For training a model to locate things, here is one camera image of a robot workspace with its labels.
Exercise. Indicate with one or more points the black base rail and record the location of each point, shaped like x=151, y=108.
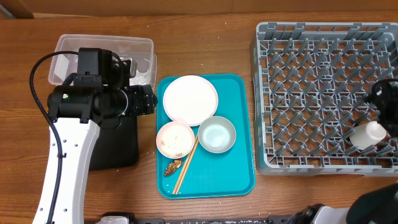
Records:
x=129, y=218

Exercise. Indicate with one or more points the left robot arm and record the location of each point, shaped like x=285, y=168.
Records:
x=90, y=129

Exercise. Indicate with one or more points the wooden chopstick left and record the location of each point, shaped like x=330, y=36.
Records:
x=183, y=172

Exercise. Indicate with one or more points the wooden chopstick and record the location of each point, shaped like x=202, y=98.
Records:
x=183, y=172
x=188, y=166

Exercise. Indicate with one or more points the wooden chopstick right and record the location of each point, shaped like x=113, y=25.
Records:
x=188, y=166

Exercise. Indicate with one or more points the small white cup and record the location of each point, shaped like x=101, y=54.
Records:
x=368, y=134

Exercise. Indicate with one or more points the grey-green ceramic bowl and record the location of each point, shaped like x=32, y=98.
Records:
x=217, y=134

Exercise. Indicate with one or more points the pink bowl with crumbs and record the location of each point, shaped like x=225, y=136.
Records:
x=175, y=140

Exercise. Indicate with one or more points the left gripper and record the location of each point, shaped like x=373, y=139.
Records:
x=142, y=102

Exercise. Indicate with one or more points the grey dish rack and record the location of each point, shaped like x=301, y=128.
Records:
x=310, y=80

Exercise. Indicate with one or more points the large white plate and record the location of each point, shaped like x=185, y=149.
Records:
x=190, y=99

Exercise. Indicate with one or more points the clear plastic bin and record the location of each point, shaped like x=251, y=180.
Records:
x=139, y=49

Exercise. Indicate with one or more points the brown food scrap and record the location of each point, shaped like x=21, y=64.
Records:
x=173, y=167

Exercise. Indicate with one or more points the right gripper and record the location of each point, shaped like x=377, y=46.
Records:
x=383, y=99

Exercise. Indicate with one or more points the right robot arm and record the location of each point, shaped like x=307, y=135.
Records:
x=379, y=206

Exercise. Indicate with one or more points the white napkin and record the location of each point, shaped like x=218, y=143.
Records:
x=143, y=76

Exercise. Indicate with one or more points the black tray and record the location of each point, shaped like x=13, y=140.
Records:
x=117, y=144

